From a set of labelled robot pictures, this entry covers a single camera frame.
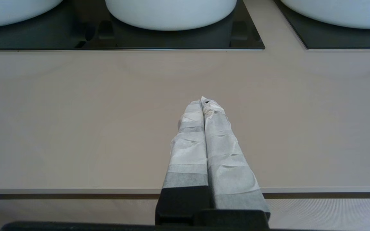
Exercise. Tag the narrow black glass cooktop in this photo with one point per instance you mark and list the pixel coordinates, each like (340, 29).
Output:
(332, 38)

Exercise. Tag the white pot, steel inner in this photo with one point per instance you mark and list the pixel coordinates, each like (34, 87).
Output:
(172, 14)
(342, 12)
(11, 12)

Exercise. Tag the wide black glass cooktop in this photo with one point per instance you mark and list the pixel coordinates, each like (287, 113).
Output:
(172, 40)

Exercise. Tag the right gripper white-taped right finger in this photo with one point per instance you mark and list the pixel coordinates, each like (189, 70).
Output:
(226, 166)

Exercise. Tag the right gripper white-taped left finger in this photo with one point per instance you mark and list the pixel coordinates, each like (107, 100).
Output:
(188, 154)

